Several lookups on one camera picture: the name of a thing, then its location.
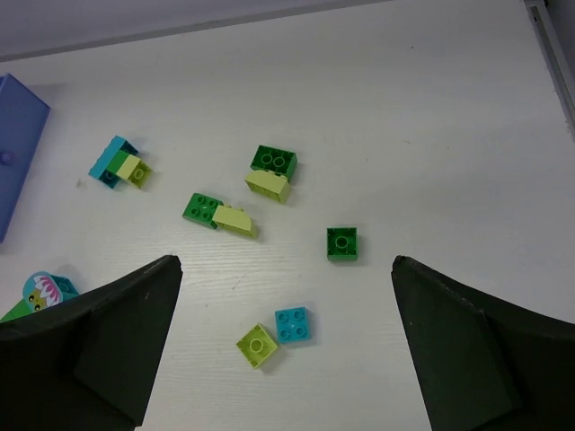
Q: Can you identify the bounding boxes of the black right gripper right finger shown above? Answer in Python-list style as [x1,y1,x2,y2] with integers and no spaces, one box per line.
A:
[391,256,574,430]

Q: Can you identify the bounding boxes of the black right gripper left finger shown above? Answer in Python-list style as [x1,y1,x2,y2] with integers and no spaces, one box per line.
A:
[1,255,182,430]

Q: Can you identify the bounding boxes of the cyan flower-face lego piece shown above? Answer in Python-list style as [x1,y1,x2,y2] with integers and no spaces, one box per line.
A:
[22,271,79,312]

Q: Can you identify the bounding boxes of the lime square lego brick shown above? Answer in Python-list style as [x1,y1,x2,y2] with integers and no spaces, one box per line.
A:
[236,323,279,369]

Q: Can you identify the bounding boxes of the dark green square lego brick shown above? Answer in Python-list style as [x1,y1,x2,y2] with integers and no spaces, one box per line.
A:
[327,227,358,261]

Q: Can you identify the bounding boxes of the green four-stud lego brick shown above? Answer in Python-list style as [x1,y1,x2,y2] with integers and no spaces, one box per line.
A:
[182,193,223,230]

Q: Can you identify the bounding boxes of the cyan square lego brick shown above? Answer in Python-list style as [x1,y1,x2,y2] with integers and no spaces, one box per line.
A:
[275,306,311,344]

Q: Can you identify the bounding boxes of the lime sloped lego brick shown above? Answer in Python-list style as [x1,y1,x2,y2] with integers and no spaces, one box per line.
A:
[212,205,259,238]
[244,170,291,204]

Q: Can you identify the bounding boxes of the cyan long lego brick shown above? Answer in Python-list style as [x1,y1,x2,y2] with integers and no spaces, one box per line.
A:
[88,136,138,189]

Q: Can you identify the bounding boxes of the lime lego brick on stack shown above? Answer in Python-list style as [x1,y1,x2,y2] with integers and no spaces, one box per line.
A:
[116,154,152,189]

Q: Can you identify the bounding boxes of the small green lego brick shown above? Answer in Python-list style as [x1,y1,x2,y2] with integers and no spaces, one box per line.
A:
[106,150,130,174]

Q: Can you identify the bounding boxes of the purple-blue plastic tray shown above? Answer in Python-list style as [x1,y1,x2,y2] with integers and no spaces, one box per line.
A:
[1,74,50,237]

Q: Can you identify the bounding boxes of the metal rail on table edge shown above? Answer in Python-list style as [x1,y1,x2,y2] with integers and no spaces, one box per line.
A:
[525,1,574,139]

